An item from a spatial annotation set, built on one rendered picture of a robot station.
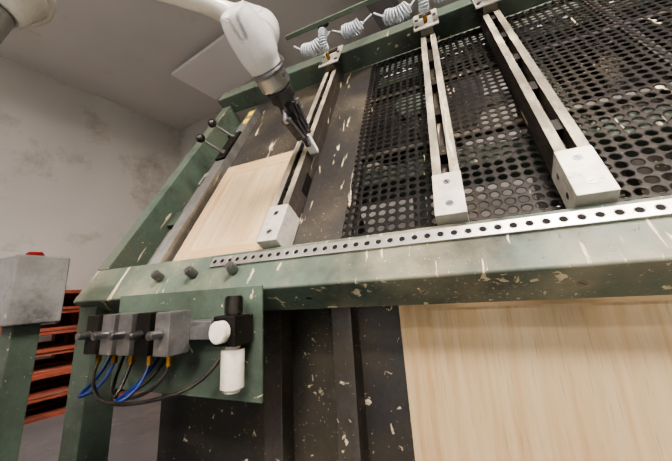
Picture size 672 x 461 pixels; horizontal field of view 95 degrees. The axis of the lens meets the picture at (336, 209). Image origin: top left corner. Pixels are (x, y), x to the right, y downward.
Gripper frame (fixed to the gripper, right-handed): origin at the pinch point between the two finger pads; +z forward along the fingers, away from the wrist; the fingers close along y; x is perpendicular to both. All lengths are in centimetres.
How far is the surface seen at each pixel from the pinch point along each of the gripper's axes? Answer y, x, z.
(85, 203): 121, 369, 63
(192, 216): -17, 47, 5
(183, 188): 7, 71, 8
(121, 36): 222, 247, -50
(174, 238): -28, 47, 4
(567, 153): -26, -63, 2
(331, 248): -41.4, -14.0, 3.1
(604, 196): -38, -65, 3
